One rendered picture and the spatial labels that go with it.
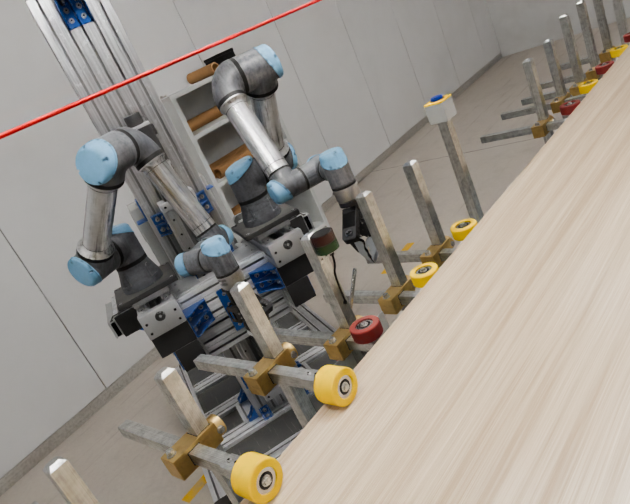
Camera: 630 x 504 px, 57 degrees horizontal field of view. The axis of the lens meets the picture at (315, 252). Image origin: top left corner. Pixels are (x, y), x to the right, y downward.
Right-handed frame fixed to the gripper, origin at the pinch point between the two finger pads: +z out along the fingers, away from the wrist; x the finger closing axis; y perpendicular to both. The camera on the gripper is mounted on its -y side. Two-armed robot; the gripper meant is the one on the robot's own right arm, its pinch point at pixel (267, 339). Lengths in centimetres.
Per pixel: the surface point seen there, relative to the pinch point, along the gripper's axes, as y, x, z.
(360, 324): -41.0, -0.1, -7.8
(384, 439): -70, 32, -8
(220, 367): -16.2, 26.5, -12.7
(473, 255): -57, -33, -8
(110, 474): 157, 23, 83
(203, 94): 241, -206, -62
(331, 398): -56, 29, -12
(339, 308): -33.8, -2.2, -11.0
